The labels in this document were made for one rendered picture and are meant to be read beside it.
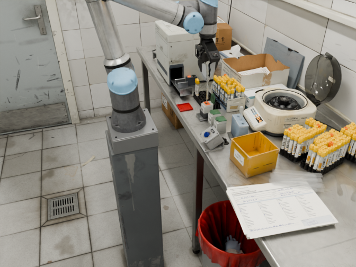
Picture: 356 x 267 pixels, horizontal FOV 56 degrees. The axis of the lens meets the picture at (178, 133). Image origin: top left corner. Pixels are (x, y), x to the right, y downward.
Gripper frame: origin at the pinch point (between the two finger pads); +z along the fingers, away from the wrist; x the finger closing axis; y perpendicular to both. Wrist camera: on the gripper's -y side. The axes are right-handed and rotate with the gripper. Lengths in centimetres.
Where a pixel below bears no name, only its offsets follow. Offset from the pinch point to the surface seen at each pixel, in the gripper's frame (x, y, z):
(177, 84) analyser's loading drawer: 4.1, 31.3, 16.5
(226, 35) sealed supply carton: -45, 74, 8
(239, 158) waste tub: 3.0, -40.4, 15.0
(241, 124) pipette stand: -4.9, -25.6, 10.5
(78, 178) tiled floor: 69, 81, 108
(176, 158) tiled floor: -10, 81, 108
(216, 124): 1.2, -14.6, 15.8
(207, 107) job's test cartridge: 0.4, -2.0, 13.8
